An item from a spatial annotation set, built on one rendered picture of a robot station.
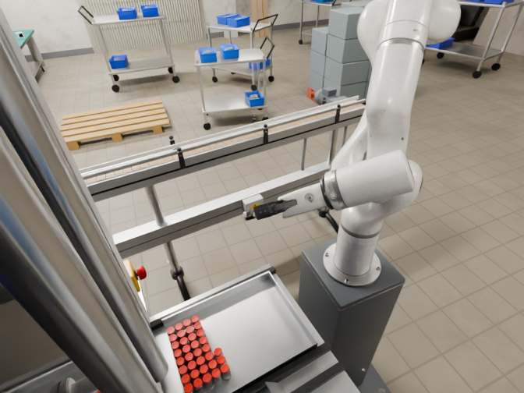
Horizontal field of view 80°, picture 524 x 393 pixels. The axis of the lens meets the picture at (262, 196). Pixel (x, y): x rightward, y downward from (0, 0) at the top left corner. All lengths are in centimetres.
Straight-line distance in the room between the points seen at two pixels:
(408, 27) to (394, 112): 16
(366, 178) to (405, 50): 25
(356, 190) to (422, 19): 34
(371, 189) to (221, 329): 57
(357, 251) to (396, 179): 42
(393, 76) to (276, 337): 69
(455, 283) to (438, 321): 34
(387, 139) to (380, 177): 13
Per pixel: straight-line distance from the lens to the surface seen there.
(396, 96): 66
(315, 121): 183
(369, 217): 90
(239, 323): 95
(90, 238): 18
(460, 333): 219
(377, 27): 90
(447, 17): 89
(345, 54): 396
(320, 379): 87
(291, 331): 94
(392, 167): 62
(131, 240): 178
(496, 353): 221
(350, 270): 106
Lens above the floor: 171
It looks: 39 degrees down
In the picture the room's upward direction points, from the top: 2 degrees counter-clockwise
